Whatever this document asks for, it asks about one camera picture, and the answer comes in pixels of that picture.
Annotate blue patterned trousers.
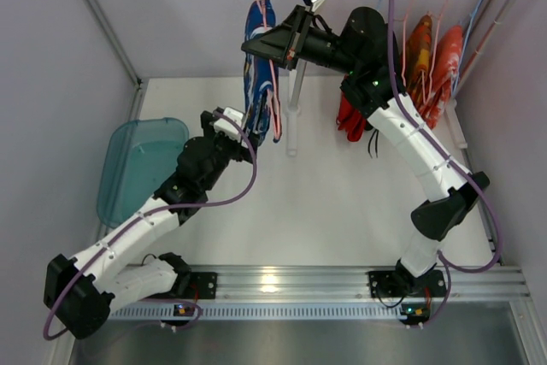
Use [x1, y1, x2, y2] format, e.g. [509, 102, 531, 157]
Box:
[244, 2, 274, 145]

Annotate pink wire hanger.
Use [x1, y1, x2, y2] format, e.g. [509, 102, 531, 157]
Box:
[396, 0, 415, 86]
[257, 0, 282, 143]
[422, 0, 450, 104]

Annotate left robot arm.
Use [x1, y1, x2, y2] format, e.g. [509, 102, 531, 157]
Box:
[43, 107, 257, 341]

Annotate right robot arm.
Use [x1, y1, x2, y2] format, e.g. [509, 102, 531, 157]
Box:
[241, 6, 490, 299]

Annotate red trousers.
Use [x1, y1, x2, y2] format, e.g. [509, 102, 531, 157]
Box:
[336, 92, 367, 143]

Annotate orange yellow patterned trousers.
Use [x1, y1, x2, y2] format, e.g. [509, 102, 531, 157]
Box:
[404, 15, 433, 115]

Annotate black trousers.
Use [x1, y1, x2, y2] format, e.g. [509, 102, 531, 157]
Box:
[368, 129, 379, 158]

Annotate orange white patterned trousers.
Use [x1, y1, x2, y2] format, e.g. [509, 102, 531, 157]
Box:
[424, 25, 463, 129]

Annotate teal plastic bin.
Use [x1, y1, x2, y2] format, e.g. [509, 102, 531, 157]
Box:
[97, 117, 189, 228]

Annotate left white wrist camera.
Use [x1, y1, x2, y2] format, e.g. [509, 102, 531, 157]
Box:
[213, 107, 244, 144]

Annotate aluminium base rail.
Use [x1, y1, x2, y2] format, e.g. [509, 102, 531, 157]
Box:
[111, 266, 530, 321]

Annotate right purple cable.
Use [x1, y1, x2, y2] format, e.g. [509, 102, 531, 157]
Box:
[324, 0, 502, 332]

